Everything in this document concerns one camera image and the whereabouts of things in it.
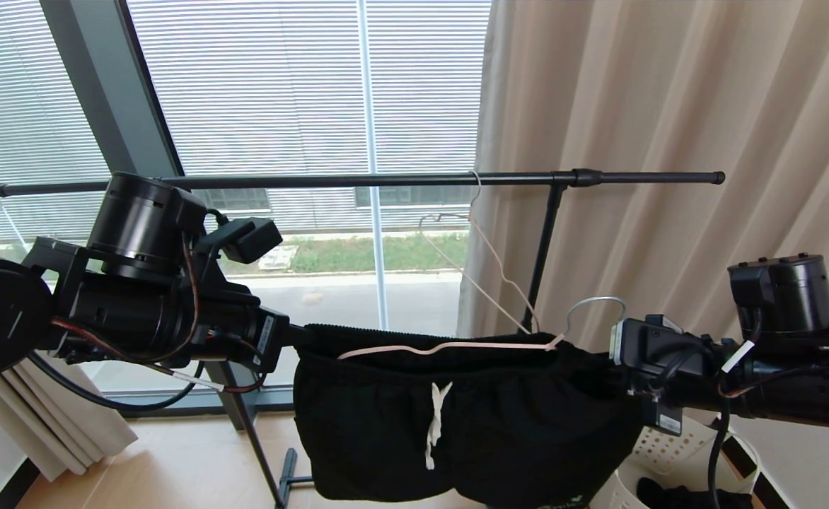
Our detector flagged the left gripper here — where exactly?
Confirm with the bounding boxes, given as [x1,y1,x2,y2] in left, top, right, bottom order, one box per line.
[178,279,294,374]

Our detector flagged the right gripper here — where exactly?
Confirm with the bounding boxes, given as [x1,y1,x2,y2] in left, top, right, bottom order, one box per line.
[627,368,737,433]

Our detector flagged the black shorts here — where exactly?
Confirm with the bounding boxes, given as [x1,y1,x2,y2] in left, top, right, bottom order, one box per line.
[293,324,645,508]

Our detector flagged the pink clothes hanger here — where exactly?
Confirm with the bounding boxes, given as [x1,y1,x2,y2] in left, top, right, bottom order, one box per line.
[337,296,627,361]
[418,170,541,334]

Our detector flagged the white laundry basket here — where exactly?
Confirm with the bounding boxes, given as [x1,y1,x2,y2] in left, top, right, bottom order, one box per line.
[588,416,763,509]

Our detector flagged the black clothes rack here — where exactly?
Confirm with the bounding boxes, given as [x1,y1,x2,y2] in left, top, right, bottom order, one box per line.
[0,168,726,509]

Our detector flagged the beige curtain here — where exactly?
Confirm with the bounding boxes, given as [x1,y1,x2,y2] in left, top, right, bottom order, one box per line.
[456,0,829,425]
[0,209,138,481]

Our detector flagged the window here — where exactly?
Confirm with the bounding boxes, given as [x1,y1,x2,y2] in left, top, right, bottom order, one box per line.
[0,0,493,414]

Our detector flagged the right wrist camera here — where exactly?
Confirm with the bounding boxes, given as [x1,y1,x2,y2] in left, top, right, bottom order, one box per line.
[609,315,726,386]

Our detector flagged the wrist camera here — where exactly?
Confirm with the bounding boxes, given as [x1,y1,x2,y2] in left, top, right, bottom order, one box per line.
[609,315,726,386]
[195,218,284,283]

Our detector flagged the black cable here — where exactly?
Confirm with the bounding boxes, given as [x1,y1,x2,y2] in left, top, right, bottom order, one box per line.
[708,414,734,509]
[29,350,207,412]

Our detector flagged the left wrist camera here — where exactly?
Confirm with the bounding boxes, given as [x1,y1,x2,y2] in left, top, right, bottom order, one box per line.
[195,218,284,283]

